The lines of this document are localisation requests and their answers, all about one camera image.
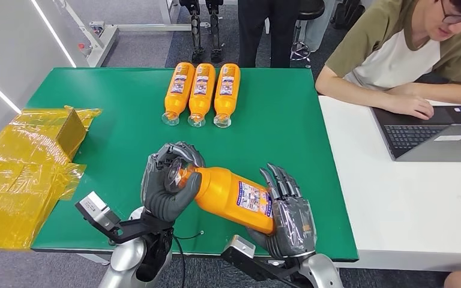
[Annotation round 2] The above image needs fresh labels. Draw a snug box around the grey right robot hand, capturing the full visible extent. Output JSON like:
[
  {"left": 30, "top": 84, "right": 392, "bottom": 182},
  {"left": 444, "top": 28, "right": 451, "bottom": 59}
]
[{"left": 246, "top": 163, "right": 318, "bottom": 259}]

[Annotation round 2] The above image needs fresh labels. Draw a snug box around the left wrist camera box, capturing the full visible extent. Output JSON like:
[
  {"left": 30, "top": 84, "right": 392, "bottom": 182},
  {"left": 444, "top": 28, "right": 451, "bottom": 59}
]
[{"left": 74, "top": 191, "right": 122, "bottom": 238}]

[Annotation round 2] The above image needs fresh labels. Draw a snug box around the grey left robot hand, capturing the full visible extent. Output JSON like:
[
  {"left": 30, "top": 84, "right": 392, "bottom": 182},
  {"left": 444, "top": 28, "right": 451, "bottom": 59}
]
[{"left": 140, "top": 142, "right": 206, "bottom": 223}]

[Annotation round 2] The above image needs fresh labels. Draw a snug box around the orange detergent bottle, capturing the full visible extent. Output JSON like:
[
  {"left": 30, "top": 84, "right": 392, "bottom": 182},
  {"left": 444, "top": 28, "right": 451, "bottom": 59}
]
[
  {"left": 161, "top": 62, "right": 196, "bottom": 127},
  {"left": 213, "top": 63, "right": 241, "bottom": 129},
  {"left": 187, "top": 62, "right": 217, "bottom": 128},
  {"left": 166, "top": 158, "right": 275, "bottom": 235}
]

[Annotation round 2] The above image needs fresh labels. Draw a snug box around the black robot leg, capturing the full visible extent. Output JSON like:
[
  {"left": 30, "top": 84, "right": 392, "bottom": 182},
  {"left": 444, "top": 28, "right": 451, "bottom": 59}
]
[
  {"left": 178, "top": 0, "right": 206, "bottom": 64},
  {"left": 204, "top": 0, "right": 225, "bottom": 64}
]

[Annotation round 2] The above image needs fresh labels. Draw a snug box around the dark bag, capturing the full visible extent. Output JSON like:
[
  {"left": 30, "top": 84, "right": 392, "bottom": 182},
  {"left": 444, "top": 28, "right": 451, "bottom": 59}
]
[{"left": 331, "top": 0, "right": 364, "bottom": 29}]

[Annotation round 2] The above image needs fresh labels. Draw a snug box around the yellow film wrapped box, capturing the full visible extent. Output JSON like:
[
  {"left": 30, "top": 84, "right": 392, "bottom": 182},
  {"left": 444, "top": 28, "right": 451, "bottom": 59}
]
[{"left": 0, "top": 105, "right": 103, "bottom": 250}]

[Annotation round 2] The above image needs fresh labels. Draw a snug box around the black stool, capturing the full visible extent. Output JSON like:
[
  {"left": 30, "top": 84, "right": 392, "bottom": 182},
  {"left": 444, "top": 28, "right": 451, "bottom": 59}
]
[{"left": 290, "top": 0, "right": 326, "bottom": 68}]

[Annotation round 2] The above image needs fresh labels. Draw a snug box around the white metal floor frame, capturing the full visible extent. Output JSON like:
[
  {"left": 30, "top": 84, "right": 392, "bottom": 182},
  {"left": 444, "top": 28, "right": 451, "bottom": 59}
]
[{"left": 55, "top": 0, "right": 193, "bottom": 68}]

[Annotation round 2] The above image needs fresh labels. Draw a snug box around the person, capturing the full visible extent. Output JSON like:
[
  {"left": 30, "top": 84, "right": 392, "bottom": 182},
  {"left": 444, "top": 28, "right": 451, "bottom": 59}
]
[
  {"left": 315, "top": 0, "right": 461, "bottom": 121},
  {"left": 300, "top": 0, "right": 337, "bottom": 53},
  {"left": 236, "top": 0, "right": 300, "bottom": 69}
]

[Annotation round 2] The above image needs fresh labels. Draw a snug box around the grey laptop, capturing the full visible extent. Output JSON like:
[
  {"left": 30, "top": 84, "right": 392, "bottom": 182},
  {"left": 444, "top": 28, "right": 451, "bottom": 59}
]
[{"left": 370, "top": 104, "right": 461, "bottom": 163}]

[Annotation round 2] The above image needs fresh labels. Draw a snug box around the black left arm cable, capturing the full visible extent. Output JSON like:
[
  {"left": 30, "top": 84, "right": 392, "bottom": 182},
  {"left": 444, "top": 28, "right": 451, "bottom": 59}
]
[{"left": 172, "top": 230, "right": 205, "bottom": 288}]

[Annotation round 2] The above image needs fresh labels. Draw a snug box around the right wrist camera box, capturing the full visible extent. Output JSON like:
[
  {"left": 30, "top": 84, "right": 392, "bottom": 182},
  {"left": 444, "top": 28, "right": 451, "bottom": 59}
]
[{"left": 221, "top": 234, "right": 295, "bottom": 284}]

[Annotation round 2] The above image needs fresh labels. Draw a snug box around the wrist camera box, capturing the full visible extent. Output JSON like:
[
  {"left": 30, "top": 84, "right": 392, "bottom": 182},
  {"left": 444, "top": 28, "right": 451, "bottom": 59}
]
[
  {"left": 74, "top": 191, "right": 122, "bottom": 238},
  {"left": 221, "top": 234, "right": 295, "bottom": 284}
]

